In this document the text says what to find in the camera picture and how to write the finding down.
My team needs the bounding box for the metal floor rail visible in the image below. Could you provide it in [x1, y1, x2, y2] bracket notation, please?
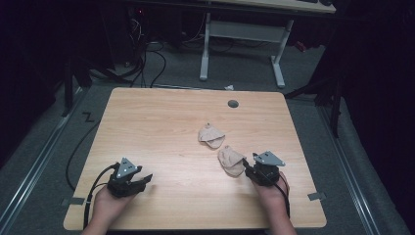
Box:
[0, 87, 88, 231]
[316, 103, 382, 235]

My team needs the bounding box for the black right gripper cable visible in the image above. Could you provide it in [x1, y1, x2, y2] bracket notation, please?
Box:
[273, 177, 292, 219]

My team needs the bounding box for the black metal stand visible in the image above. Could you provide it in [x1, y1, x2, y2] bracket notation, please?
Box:
[60, 55, 94, 118]

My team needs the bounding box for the grey tape strip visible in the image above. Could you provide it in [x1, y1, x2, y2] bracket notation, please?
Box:
[61, 197, 86, 207]
[306, 191, 328, 202]

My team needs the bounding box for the beige sock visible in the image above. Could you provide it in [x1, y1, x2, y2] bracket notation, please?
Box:
[197, 122, 226, 150]
[217, 145, 248, 178]

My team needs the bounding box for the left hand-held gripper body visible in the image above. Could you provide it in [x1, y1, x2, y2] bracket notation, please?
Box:
[107, 157, 147, 199]

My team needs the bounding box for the small red object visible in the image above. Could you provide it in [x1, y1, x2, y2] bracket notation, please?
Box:
[294, 40, 308, 54]

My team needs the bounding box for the black tripod stand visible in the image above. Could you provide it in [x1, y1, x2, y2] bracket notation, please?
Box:
[283, 72, 346, 139]

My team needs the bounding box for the white-framed desk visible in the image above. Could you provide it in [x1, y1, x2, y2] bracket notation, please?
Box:
[199, 0, 337, 89]

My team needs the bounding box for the bundle of black cables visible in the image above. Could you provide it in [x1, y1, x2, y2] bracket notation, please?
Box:
[87, 13, 168, 90]

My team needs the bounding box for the person's right hand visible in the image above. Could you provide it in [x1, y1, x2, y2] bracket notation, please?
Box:
[252, 170, 291, 212]

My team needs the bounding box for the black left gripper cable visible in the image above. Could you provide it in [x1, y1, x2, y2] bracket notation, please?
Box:
[82, 162, 121, 230]

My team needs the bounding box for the person's left hand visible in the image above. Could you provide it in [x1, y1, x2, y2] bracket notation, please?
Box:
[93, 185, 139, 225]

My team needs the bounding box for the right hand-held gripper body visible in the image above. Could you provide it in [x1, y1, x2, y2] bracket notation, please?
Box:
[244, 150, 287, 188]

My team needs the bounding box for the black floor cable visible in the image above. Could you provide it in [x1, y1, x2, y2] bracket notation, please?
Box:
[65, 119, 102, 192]

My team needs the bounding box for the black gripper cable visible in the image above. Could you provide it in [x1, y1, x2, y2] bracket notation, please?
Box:
[273, 177, 292, 219]
[82, 162, 121, 230]

